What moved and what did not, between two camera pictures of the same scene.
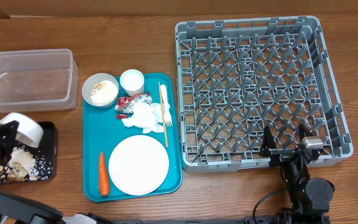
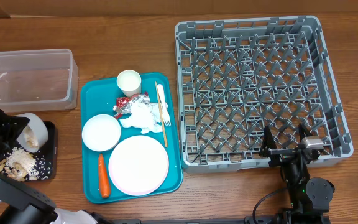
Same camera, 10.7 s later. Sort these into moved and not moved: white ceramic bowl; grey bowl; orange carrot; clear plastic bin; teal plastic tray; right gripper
Moved: white ceramic bowl; grey bowl
Not moved: orange carrot; teal plastic tray; right gripper; clear plastic bin
